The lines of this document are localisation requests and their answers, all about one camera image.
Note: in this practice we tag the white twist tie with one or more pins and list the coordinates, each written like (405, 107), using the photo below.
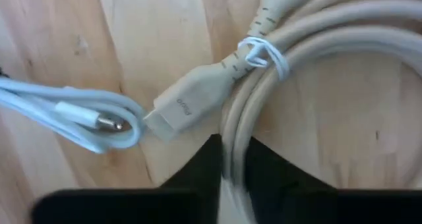
(280, 61)

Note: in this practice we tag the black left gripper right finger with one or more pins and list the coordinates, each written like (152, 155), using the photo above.
(296, 201)

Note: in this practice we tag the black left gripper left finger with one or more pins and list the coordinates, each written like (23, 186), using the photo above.
(184, 197)

